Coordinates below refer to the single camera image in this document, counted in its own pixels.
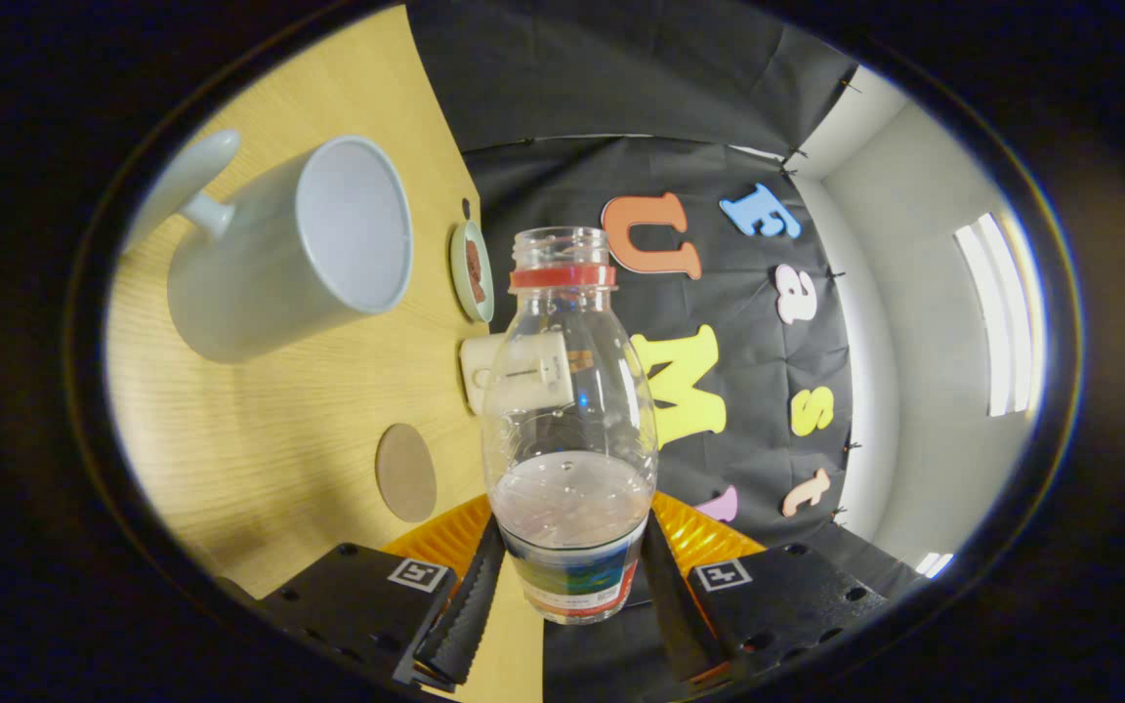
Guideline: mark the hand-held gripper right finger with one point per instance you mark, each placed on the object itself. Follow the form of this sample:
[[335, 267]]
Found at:
[[670, 605]]

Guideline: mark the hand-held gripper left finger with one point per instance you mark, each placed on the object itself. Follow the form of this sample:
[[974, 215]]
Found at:
[[470, 605]]

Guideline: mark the round brown coaster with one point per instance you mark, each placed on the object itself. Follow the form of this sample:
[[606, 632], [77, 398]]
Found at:
[[406, 474]]

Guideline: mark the clear plastic juice bottle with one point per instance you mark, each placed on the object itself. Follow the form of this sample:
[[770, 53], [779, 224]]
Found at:
[[567, 391]]

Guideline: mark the white cup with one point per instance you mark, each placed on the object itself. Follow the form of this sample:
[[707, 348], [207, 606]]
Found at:
[[260, 283]]

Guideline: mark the white toaster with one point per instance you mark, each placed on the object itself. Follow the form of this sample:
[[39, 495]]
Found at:
[[475, 376]]

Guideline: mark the wooden table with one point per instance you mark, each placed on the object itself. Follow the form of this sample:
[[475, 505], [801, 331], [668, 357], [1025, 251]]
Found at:
[[279, 439]]

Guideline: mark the small ceiling light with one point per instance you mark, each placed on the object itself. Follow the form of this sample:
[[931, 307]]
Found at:
[[936, 564]]

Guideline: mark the brown bread slice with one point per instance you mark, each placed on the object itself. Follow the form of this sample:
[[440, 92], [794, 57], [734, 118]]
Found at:
[[474, 259], [479, 288]]

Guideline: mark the small pale green plate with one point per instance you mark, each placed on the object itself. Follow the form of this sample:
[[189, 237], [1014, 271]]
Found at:
[[460, 278]]

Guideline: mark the long ceiling light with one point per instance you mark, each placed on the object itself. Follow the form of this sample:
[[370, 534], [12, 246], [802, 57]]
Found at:
[[1002, 312]]

